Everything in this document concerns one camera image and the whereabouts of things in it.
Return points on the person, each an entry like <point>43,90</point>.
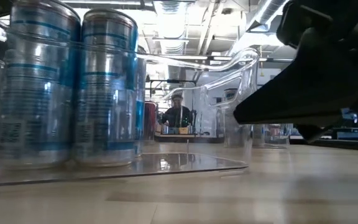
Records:
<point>176,116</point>

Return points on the red soda can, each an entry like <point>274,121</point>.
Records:
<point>150,119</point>

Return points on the silver ventilation duct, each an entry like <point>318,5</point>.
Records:
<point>259,18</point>
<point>171,28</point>

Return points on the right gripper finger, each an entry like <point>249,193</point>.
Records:
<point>315,93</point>
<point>312,133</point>

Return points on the yellow box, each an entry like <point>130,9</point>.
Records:
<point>183,130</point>

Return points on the long ceiling light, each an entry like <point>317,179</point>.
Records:
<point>180,57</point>
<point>222,58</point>

